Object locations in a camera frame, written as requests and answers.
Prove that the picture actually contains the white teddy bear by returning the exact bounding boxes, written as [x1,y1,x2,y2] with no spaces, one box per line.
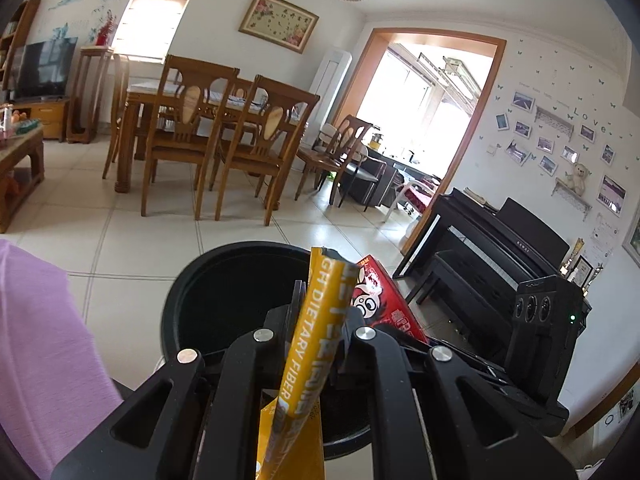
[565,162,591,196]

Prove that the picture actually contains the ceiling clothes drying rack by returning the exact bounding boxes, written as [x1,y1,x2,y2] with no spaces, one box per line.
[417,52,481,106]

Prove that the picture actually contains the wooden dining table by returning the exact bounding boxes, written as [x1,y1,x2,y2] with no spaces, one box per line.
[115,77,311,193]

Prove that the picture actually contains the framed flower picture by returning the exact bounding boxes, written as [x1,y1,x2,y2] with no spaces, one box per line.
[238,0,320,54]

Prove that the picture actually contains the red vase with flowers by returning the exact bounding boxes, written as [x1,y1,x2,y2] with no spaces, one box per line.
[92,15,118,47]

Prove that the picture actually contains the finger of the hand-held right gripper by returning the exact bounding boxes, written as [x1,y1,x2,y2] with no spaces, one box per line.
[375,324,508,388]

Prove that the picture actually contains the white standing air conditioner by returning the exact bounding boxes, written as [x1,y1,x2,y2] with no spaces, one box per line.
[305,50,355,148]

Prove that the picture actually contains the group of wall photos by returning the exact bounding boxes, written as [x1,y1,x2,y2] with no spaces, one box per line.
[495,91,628,218]

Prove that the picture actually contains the white wall shelf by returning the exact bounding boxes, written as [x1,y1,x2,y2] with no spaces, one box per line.
[535,106,575,141]
[552,178,593,221]

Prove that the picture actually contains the black low cabinet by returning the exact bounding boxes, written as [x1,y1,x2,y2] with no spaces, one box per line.
[345,145,401,206]

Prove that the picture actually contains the wooden bookshelf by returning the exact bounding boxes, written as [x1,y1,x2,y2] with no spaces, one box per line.
[0,0,42,91]

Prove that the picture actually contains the window with roller blind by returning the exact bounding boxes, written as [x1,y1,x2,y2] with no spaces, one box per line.
[112,0,206,63]

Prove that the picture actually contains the purple cloth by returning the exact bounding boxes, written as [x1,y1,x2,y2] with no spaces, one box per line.
[0,239,123,480]

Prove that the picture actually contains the wooden dining chair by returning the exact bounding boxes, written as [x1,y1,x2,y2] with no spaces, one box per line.
[102,53,132,181]
[227,77,257,106]
[295,115,373,206]
[215,75,321,226]
[141,55,241,221]

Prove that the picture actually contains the black flat television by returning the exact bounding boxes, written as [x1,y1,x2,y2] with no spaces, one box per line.
[12,37,79,101]

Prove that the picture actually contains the gold trophy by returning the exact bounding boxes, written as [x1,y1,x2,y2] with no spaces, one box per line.
[560,237,608,286]

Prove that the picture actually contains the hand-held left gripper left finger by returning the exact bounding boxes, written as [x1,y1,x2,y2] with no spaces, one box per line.
[50,281,306,480]

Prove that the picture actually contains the wooden television stand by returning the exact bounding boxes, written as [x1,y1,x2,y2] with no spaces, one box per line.
[11,97,71,142]

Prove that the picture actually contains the wooden coffee table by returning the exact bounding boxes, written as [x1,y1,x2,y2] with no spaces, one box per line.
[0,126,46,234]

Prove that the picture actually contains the tall wooden plant stand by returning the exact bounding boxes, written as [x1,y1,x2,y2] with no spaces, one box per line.
[66,46,115,145]

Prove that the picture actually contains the black trash bin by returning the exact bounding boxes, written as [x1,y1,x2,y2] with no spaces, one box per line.
[160,241,381,448]

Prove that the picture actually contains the black upright piano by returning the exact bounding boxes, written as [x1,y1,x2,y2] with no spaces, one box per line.
[392,187,571,366]

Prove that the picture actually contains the wooden doorway frame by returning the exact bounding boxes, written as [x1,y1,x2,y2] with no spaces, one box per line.
[345,27,507,256]

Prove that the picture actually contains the white plastic chair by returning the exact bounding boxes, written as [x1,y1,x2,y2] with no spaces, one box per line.
[385,180,441,223]

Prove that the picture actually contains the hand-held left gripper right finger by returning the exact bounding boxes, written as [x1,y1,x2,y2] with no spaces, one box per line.
[327,310,581,480]

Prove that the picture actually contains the yellow snack wrapper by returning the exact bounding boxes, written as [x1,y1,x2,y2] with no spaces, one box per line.
[254,245,361,480]

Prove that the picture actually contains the red snack wrapper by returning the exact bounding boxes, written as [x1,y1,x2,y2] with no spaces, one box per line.
[350,255,430,345]

